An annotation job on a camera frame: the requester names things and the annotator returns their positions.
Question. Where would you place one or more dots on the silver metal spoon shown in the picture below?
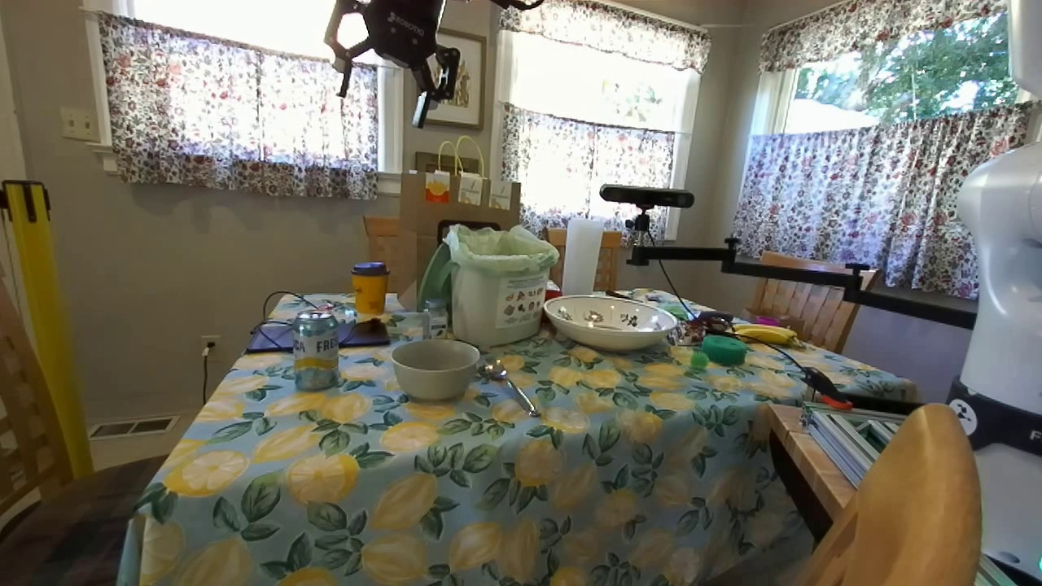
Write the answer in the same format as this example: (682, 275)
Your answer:
(491, 373)

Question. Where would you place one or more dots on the framed wall picture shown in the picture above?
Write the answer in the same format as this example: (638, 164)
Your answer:
(466, 78)

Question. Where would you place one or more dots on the yellow black stand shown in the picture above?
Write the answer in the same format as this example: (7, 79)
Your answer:
(43, 327)

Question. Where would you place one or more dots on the clear drinking glass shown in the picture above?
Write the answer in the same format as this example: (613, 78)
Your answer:
(407, 327)

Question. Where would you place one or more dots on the lemon print tablecloth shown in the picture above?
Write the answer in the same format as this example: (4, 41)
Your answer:
(488, 478)

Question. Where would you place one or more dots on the blue yellow soda can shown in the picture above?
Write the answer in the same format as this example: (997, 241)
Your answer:
(315, 354)

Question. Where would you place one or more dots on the large white serving dish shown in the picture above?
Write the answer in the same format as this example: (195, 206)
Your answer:
(605, 322)

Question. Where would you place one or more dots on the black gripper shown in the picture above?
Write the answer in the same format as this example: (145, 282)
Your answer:
(404, 29)

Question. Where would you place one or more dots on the wooden dining chair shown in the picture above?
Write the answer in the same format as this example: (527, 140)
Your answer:
(613, 254)
(802, 311)

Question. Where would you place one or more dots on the white wall outlet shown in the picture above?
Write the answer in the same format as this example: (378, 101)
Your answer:
(207, 347)

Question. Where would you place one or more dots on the brown cardboard box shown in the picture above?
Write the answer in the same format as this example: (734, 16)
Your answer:
(433, 216)

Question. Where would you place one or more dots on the white compost bin green liner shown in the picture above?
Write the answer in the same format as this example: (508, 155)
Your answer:
(491, 299)

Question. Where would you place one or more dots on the dark tablet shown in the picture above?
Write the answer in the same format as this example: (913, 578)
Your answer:
(272, 339)

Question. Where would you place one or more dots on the white floor vent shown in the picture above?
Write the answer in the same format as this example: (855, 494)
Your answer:
(130, 429)

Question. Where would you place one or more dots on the black stereo camera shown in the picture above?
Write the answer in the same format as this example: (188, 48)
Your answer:
(645, 197)

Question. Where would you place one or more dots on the white paper towel roll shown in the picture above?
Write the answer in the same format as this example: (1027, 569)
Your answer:
(579, 254)

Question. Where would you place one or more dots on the floral window curtain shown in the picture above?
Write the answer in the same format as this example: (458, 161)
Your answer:
(868, 197)
(588, 164)
(217, 120)

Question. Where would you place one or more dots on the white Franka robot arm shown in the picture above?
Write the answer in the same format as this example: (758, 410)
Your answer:
(1005, 273)

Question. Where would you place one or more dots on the yellow jar blue lid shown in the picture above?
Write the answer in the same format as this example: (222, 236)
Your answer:
(370, 293)

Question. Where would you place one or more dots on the dark brown wooden chair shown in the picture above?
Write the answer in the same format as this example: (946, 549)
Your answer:
(21, 425)

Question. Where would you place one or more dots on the light wooden lattice chair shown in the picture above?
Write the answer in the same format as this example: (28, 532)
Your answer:
(913, 511)

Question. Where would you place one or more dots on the white light switch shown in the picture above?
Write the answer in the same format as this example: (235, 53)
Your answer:
(79, 121)

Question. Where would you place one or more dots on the white ceramic bowl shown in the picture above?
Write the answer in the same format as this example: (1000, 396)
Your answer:
(433, 377)

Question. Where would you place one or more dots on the black clamp orange tips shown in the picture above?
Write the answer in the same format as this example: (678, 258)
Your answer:
(835, 405)

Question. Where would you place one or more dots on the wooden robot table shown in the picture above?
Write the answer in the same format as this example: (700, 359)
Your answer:
(808, 468)

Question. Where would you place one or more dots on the green sponge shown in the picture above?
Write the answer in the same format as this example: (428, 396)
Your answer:
(725, 351)

